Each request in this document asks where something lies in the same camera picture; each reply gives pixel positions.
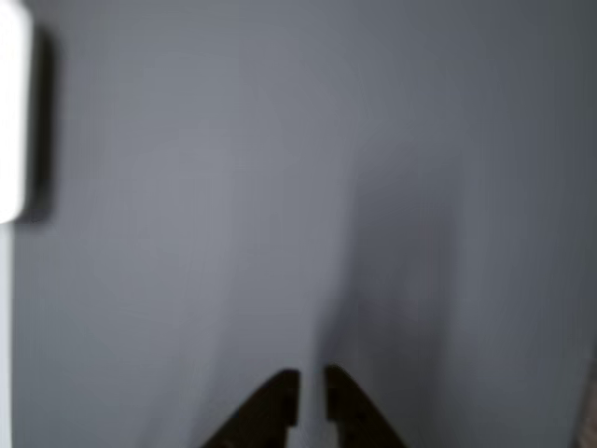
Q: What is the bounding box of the white dimpled plastic tray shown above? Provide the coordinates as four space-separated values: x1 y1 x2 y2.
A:
0 0 34 224

